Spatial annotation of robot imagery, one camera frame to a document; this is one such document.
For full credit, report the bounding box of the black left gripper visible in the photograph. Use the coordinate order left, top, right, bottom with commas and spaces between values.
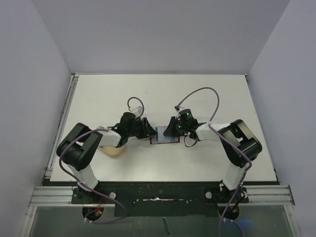
127, 117, 157, 139

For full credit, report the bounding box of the red leather card holder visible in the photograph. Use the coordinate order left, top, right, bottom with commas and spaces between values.
150, 126, 180, 145

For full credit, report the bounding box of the white grey card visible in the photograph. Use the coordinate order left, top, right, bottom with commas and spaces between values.
151, 126, 166, 144

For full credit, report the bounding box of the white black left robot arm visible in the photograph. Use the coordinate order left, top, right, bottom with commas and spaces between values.
56, 112, 158, 203

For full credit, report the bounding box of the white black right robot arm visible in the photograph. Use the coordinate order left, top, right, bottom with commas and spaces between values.
163, 106, 262, 202

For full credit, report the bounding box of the beige oval tray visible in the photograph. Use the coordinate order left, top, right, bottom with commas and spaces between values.
99, 146, 125, 158

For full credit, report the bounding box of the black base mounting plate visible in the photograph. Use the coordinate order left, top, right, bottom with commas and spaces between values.
71, 182, 249, 217

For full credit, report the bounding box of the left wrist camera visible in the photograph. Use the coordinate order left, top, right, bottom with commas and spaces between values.
129, 106, 143, 117

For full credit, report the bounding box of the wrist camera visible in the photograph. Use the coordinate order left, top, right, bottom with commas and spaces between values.
129, 106, 143, 117
174, 105, 185, 112

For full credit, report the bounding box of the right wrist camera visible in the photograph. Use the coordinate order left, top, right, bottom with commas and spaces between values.
174, 105, 185, 112

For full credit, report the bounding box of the aluminium left rail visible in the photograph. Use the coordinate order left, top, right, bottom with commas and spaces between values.
44, 74, 79, 179

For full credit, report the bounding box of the aluminium rail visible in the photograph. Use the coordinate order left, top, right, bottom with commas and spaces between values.
44, 74, 79, 179
29, 185, 295, 207

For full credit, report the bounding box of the aluminium front rail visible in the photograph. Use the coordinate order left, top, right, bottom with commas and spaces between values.
29, 185, 295, 207

